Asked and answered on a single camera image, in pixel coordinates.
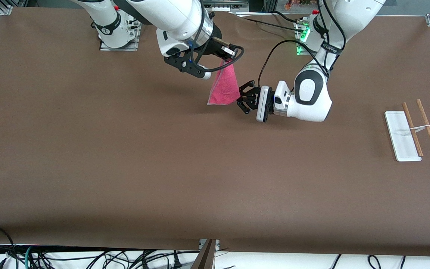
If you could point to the black power plug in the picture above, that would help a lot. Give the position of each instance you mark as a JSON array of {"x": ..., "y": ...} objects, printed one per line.
[{"x": 177, "y": 263}]

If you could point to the grey metal table bracket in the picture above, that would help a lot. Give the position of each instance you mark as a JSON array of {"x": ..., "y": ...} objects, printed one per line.
[{"x": 205, "y": 257}]

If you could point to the black right camera mount bracket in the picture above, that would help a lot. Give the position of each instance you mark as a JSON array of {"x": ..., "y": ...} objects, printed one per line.
[{"x": 185, "y": 64}]

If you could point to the white flat strip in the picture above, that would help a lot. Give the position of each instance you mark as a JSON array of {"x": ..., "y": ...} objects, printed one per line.
[{"x": 256, "y": 14}]

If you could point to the pink red cloth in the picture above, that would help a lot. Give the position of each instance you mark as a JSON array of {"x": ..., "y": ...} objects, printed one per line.
[{"x": 224, "y": 87}]

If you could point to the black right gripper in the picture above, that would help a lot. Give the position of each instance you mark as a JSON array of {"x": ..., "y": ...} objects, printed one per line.
[{"x": 215, "y": 48}]

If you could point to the wooden towel rack white base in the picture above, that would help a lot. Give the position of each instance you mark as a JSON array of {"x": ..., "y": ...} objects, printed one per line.
[{"x": 401, "y": 138}]

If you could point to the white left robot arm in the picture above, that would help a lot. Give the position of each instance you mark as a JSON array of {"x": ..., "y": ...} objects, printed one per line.
[{"x": 319, "y": 108}]

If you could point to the brown table cover sheet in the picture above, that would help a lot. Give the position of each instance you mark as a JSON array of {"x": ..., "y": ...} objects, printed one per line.
[{"x": 200, "y": 168}]

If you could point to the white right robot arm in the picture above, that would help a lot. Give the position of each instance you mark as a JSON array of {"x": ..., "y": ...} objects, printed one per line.
[{"x": 174, "y": 18}]

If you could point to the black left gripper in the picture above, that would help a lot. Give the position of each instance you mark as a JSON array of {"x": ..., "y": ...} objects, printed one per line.
[{"x": 253, "y": 98}]

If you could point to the white power strip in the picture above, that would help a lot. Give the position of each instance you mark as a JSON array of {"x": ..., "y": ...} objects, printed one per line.
[{"x": 222, "y": 9}]

